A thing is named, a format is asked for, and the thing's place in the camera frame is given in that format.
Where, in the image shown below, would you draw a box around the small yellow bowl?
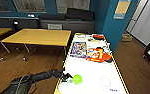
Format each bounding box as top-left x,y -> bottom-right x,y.
72,73 -> 84,85

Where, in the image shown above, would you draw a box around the colourful magazines on table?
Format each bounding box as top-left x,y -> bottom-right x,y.
69,41 -> 88,60

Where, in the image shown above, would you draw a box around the white board game box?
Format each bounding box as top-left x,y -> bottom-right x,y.
73,32 -> 109,47

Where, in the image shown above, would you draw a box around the flat white box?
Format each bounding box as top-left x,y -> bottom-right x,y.
47,23 -> 64,31

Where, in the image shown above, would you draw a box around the small red game item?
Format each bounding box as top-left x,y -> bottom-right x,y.
92,33 -> 106,41

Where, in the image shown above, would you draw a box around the dark grey sofa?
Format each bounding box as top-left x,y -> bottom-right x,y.
0,7 -> 96,35

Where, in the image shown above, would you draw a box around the black sofa cushion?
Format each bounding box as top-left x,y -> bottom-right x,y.
65,7 -> 96,22

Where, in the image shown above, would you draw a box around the brown cardboard box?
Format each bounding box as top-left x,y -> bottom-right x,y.
119,32 -> 134,43

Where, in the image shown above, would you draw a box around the beige paper notice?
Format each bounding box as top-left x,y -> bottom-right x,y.
112,0 -> 132,21

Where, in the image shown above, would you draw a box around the white wall plate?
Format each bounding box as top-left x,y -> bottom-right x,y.
27,13 -> 36,19

